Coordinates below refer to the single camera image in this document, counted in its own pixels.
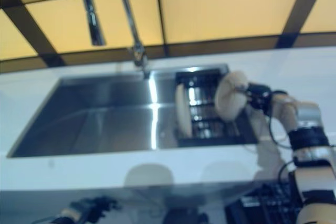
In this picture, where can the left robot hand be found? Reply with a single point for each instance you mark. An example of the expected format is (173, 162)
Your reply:
(92, 205)

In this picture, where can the stainless steel sink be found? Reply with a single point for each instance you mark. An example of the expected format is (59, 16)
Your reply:
(92, 119)

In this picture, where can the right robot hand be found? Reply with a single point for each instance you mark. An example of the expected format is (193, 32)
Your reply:
(258, 95)

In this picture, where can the built-in dishwasher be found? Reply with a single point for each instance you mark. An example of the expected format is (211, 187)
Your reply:
(262, 205)

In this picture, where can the cream round plate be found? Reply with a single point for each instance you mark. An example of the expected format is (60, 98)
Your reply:
(183, 111)
(231, 100)

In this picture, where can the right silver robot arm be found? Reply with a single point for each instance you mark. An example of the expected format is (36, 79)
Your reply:
(307, 129)

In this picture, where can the dark window frame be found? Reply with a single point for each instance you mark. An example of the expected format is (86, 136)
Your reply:
(34, 24)

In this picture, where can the black dish rack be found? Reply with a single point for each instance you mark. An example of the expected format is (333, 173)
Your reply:
(207, 129)

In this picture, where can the chrome kitchen faucet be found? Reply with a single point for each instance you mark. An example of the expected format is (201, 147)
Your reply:
(94, 24)

